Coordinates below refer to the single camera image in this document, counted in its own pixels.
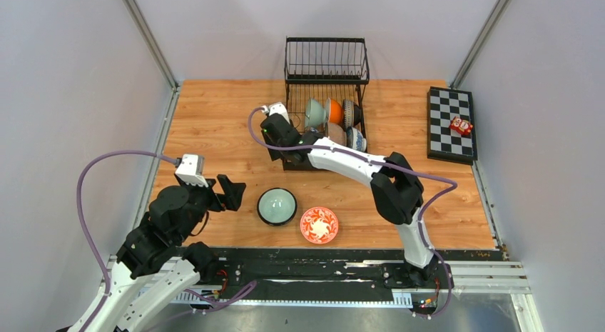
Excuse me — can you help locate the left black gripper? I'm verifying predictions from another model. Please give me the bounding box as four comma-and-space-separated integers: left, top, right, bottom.
176, 172, 246, 242

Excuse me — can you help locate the small red toy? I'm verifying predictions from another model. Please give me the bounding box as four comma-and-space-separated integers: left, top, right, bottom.
449, 116, 474, 136

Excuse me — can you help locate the black white checkerboard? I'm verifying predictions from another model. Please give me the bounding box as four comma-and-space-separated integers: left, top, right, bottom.
427, 86, 478, 165

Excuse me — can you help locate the black celadon bowl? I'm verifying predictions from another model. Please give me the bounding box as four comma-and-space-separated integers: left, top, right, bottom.
256, 188, 298, 226

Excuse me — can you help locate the white orange bowl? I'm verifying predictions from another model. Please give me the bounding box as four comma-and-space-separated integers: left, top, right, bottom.
325, 98, 344, 125

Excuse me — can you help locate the blue floral bowl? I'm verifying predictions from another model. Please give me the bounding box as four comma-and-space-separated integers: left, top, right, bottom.
346, 126, 367, 152

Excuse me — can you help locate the black wire dish rack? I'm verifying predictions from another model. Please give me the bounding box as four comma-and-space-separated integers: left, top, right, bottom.
284, 36, 370, 151

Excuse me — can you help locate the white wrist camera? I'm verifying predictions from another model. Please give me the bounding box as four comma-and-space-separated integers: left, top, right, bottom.
260, 102, 290, 123
175, 154, 209, 188

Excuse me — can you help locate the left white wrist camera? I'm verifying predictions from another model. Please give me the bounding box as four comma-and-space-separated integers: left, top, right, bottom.
175, 154, 209, 188

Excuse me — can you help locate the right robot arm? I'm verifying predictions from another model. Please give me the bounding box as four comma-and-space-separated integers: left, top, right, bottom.
260, 107, 436, 288

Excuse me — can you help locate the black cream patterned bowl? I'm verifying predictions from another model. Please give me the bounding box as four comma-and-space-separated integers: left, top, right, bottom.
342, 99, 362, 130

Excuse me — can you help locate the red floral small bowl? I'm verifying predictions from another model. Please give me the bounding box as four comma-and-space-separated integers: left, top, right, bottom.
300, 206, 340, 245

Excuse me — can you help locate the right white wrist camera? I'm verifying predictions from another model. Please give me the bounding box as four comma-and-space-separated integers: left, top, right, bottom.
260, 102, 290, 123

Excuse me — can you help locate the brown cream glazed bowl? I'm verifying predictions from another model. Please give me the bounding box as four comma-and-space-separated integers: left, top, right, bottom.
325, 122, 347, 146

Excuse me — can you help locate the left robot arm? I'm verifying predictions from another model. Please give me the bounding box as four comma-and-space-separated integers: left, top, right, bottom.
66, 174, 246, 331

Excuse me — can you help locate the pale green bowl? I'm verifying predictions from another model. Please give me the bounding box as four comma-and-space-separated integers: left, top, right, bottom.
304, 99, 328, 129

